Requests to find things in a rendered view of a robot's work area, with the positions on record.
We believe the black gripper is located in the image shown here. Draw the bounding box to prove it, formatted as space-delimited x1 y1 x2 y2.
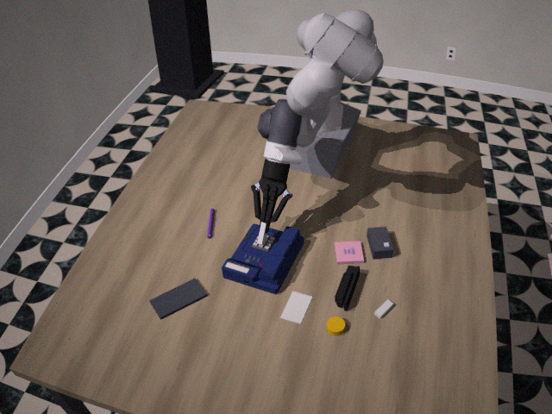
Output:
251 159 292 245

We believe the pink sticky note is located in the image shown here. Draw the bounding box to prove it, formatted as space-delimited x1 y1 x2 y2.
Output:
335 241 364 264

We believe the dark blue telephone handset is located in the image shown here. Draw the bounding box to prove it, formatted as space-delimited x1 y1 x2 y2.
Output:
260 226 299 281

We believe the yellow short cylinder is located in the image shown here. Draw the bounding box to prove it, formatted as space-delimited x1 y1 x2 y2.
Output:
326 317 345 336

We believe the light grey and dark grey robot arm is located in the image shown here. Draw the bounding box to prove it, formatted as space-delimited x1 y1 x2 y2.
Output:
258 9 384 164

